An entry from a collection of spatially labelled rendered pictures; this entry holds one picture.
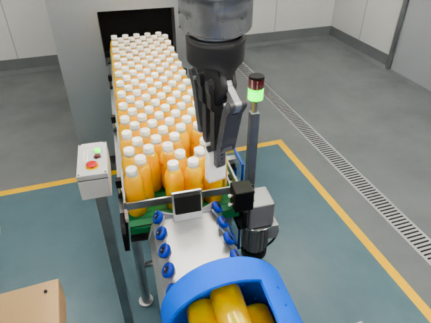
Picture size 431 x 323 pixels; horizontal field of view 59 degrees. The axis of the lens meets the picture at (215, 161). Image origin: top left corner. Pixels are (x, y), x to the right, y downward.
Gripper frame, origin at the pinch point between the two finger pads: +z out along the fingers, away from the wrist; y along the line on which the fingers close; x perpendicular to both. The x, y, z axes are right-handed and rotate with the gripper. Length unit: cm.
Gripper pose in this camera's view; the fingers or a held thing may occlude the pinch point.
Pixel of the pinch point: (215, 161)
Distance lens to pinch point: 59.9
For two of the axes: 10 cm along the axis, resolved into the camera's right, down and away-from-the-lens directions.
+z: 0.0, 7.9, 6.1
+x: 8.9, -2.8, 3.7
